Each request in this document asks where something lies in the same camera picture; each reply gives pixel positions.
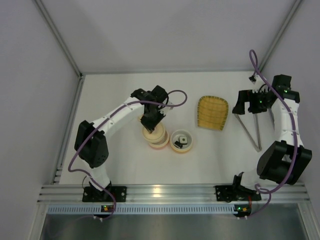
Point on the cream lid pink label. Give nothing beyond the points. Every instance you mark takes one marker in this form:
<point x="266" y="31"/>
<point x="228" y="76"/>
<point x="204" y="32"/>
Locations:
<point x="156" y="135"/>

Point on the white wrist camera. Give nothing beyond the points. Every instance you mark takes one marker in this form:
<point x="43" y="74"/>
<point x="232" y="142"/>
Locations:
<point x="162" y="111"/>
<point x="258" y="85"/>

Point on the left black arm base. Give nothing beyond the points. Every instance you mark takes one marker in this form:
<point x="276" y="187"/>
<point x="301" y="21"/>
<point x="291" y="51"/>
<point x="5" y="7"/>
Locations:
<point x="93" y="195"/>

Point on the metal tongs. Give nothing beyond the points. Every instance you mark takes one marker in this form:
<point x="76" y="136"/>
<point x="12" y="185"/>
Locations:
<point x="254" y="135"/>

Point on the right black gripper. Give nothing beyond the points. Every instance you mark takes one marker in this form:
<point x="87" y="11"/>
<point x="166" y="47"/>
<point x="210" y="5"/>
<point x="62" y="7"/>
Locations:
<point x="253" y="109"/>

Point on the woven bamboo tray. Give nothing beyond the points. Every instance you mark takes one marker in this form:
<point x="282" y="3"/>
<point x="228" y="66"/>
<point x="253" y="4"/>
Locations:
<point x="212" y="112"/>

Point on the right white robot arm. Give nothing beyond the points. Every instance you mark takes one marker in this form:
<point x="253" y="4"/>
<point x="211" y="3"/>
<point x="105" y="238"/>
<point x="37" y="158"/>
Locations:
<point x="286" y="158"/>

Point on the green sushi roll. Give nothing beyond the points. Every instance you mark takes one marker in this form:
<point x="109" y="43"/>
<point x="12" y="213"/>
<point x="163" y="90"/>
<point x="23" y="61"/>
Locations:
<point x="183" y="139"/>

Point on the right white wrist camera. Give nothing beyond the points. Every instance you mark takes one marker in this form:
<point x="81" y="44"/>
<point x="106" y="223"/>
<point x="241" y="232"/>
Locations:
<point x="258" y="85"/>

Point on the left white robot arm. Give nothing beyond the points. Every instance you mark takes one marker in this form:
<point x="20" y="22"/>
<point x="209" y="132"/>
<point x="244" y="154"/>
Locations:
<point x="91" y="143"/>

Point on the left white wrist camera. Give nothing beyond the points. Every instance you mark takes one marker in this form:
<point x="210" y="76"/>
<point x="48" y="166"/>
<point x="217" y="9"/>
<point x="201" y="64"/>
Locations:
<point x="162" y="111"/>

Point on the pink bottom bowl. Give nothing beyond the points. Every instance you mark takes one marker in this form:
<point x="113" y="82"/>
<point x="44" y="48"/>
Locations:
<point x="161" y="144"/>

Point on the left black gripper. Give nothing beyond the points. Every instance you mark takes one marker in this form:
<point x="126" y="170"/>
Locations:
<point x="153" y="120"/>

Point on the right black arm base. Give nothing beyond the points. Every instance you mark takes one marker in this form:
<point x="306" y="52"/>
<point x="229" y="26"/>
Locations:
<point x="230" y="193"/>

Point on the orange bottom bowl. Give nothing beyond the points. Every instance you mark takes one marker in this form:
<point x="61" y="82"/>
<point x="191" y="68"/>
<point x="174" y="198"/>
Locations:
<point x="175" y="137"/>

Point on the slotted cable duct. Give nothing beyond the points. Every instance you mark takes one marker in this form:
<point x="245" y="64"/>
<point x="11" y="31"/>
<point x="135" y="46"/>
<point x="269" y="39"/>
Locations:
<point x="141" y="209"/>

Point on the aluminium front rail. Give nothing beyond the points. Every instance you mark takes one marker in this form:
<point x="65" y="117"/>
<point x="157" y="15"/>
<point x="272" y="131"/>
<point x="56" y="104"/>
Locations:
<point x="165" y="194"/>

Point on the salmon sushi roll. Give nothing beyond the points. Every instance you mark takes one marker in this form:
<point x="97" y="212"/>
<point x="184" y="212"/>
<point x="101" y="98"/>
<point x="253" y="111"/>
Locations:
<point x="178" y="144"/>

